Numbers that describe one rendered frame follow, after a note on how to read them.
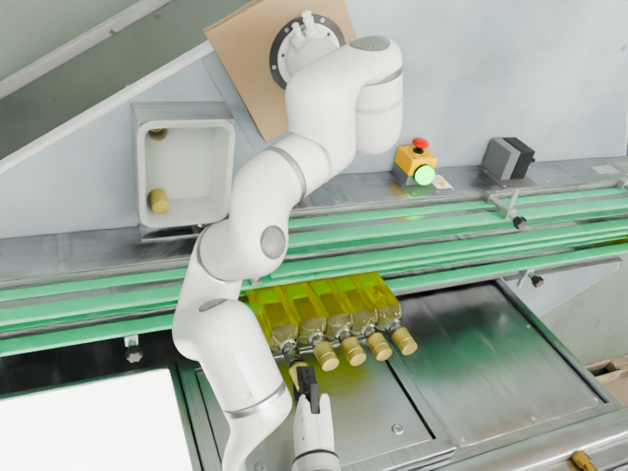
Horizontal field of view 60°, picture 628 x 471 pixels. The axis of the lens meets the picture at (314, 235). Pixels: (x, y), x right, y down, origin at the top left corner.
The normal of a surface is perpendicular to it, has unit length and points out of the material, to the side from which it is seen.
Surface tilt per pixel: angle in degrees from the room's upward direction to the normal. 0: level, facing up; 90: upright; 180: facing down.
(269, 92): 0
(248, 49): 0
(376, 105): 18
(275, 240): 42
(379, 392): 90
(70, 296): 90
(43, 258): 90
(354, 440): 90
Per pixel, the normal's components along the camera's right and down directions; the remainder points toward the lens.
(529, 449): 0.16, -0.80
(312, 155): 0.49, -0.18
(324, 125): 0.08, 0.66
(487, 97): 0.37, 0.59
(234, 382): -0.06, 0.15
